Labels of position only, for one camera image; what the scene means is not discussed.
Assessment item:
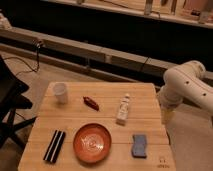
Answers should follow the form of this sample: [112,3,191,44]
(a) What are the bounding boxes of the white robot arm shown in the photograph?
[157,60,213,124]

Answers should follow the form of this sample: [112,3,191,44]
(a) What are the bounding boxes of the blue sponge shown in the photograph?
[131,134,147,158]

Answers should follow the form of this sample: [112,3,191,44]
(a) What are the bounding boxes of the white squeeze bottle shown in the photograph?
[116,93,130,125]

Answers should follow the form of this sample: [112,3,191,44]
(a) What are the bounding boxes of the black office chair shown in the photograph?
[0,55,36,149]

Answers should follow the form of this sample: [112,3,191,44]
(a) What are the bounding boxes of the black white striped block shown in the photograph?
[43,130,66,163]

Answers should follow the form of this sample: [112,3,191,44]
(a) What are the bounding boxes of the black cable on floor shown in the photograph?
[3,40,45,76]

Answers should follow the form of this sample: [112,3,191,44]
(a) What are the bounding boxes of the dark red pepper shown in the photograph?
[83,97,99,111]

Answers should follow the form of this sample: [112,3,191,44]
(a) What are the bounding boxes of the white paper cup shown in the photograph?
[53,83,68,104]

